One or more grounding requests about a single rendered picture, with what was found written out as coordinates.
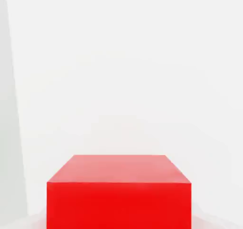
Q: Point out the small red cube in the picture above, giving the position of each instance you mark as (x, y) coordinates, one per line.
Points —
(119, 198)

